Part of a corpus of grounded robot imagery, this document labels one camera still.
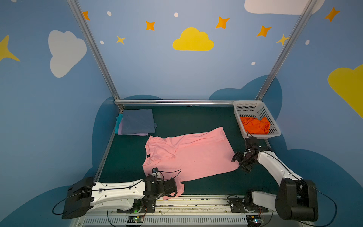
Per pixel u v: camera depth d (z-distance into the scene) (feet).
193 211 2.41
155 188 1.87
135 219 2.32
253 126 3.41
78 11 2.30
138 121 3.42
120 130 3.24
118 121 3.60
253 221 2.35
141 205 2.13
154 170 2.44
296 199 1.36
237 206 2.44
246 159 2.40
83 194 1.56
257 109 3.78
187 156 3.06
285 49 2.81
